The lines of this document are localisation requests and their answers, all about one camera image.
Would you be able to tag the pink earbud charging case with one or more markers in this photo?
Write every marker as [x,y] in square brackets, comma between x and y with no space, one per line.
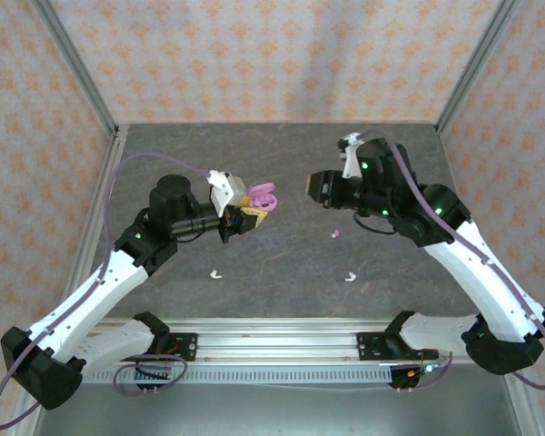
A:
[273,204]

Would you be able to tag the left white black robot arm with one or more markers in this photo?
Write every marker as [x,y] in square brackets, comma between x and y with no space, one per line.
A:
[86,300]

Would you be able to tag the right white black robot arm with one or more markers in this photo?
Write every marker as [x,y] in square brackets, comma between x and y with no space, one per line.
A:
[481,281]

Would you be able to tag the grey metal lower panel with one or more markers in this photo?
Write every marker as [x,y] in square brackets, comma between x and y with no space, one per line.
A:
[277,413]

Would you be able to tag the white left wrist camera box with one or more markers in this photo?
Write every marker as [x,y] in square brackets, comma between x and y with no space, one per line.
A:
[224,195]

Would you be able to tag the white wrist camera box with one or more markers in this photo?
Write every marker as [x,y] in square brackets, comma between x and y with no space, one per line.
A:
[352,159]
[224,195]

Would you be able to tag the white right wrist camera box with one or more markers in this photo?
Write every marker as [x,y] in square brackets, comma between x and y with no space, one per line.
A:
[352,159]

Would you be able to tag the aluminium table side rail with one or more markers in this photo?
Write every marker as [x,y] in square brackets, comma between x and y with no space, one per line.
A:
[110,168]

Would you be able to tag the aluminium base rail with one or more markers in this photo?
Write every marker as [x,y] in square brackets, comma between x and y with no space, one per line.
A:
[277,345]

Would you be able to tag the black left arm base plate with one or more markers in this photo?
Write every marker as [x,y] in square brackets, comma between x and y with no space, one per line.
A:
[188,347]

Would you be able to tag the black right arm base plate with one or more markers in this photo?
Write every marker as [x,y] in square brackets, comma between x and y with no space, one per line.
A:
[368,347]

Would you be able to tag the aluminium frame post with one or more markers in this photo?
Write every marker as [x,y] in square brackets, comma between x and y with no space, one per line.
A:
[76,63]
[477,63]

